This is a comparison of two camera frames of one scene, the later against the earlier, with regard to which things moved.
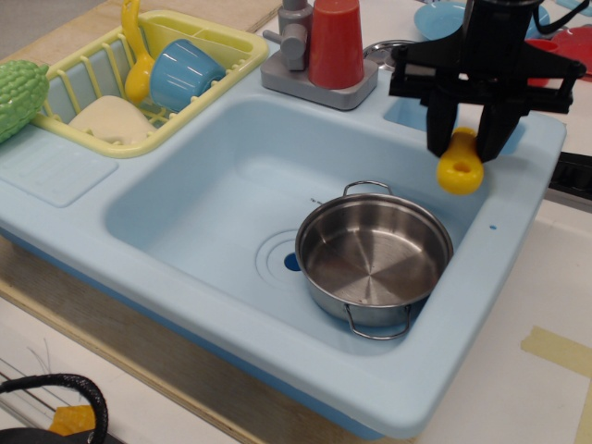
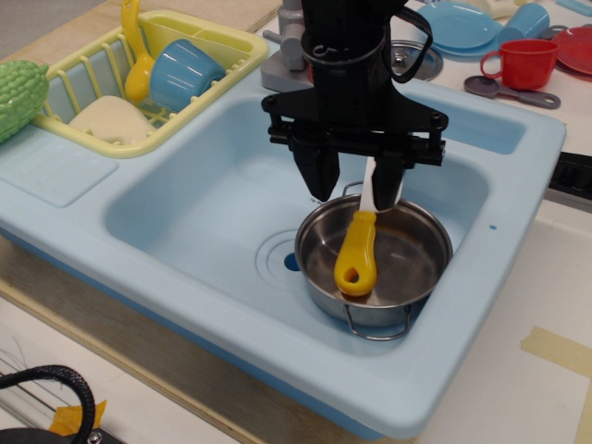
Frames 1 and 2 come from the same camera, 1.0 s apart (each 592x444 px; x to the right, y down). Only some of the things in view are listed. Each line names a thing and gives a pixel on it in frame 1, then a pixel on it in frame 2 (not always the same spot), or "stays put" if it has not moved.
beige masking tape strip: (573, 355) stays put
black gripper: (491, 62) → (354, 107)
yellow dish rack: (126, 93) stays put
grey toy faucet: (287, 71) stays put
